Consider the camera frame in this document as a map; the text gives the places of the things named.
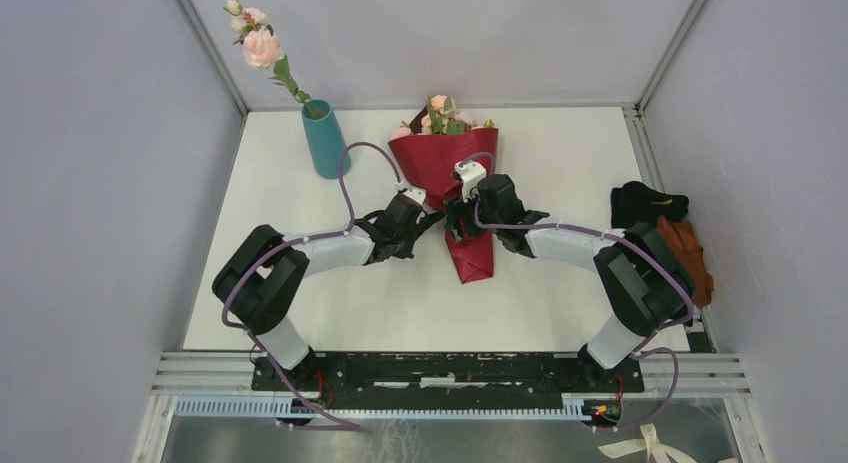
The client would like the white paper strip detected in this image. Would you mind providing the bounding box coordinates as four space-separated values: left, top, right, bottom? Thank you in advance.
598 424 697 463

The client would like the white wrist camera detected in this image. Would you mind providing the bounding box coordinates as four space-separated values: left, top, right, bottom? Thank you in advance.
454 160 487 202
399 187 427 207

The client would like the pink flower stem in vase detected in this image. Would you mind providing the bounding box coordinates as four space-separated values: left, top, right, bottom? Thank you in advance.
223 0 312 107

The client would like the black cloth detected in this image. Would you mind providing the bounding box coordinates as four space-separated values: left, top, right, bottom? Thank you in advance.
610 181 690 229

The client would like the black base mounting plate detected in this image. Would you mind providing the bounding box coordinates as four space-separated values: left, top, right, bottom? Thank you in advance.
251 351 645 410

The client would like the teal ceramic vase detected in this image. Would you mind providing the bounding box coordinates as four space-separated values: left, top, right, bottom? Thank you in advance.
301 100 352 179

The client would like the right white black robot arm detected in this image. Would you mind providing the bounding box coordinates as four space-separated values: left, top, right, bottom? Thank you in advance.
444 164 695 391

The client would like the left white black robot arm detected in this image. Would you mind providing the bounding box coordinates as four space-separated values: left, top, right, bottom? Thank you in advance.
212 190 445 391

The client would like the orange cloth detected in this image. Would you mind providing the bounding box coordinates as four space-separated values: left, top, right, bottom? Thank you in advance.
656 216 714 308

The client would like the white slotted cable duct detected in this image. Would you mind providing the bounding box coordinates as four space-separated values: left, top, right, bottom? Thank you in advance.
174 395 590 422

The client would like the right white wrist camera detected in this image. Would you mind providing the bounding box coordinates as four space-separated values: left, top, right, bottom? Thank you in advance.
454 160 487 202

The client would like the red paper bouquet wrapper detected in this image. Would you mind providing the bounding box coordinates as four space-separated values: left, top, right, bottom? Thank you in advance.
388 128 499 284

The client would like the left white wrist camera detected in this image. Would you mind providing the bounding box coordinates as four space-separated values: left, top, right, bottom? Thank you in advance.
399 187 427 207

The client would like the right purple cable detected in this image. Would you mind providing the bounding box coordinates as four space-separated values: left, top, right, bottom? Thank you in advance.
457 151 697 432

